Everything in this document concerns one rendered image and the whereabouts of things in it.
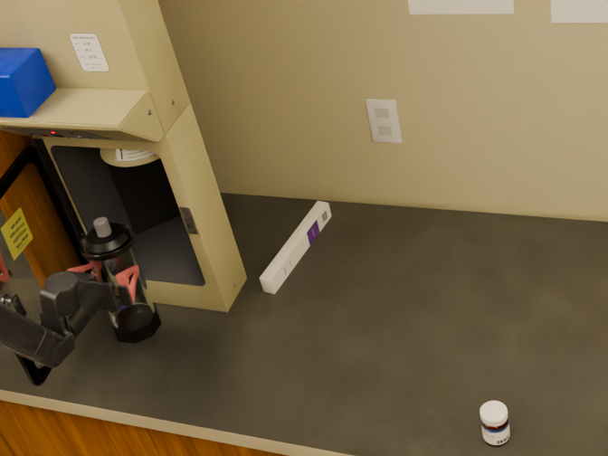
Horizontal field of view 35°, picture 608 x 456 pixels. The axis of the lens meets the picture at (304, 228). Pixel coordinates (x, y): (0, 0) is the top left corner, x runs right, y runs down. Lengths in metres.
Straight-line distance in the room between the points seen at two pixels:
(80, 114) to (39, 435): 0.85
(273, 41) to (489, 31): 0.48
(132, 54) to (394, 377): 0.78
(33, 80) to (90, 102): 0.11
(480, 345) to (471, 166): 0.45
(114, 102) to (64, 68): 0.13
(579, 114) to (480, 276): 0.39
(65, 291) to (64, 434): 0.57
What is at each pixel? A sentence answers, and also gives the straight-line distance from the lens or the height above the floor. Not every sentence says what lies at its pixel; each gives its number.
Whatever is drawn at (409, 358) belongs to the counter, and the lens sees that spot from 1.89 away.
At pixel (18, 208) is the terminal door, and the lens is 1.94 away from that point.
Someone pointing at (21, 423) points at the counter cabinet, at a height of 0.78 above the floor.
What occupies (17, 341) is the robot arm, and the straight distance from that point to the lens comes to 1.67.
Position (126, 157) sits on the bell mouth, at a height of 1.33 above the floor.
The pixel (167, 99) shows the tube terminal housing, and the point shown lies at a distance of 1.81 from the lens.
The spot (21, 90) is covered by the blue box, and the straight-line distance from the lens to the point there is 1.79.
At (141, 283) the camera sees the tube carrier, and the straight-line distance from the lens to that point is 1.92.
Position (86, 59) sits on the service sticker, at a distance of 1.79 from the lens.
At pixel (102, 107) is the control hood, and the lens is 1.75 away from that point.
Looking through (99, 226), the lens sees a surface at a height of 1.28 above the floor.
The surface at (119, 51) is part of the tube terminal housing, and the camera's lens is 1.74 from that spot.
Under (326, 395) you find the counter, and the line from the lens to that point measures 1.86.
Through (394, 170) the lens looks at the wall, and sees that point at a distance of 2.22.
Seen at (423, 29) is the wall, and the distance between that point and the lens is 1.99.
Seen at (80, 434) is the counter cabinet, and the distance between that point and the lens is 2.20.
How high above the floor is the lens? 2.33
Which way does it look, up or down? 38 degrees down
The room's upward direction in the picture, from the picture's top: 15 degrees counter-clockwise
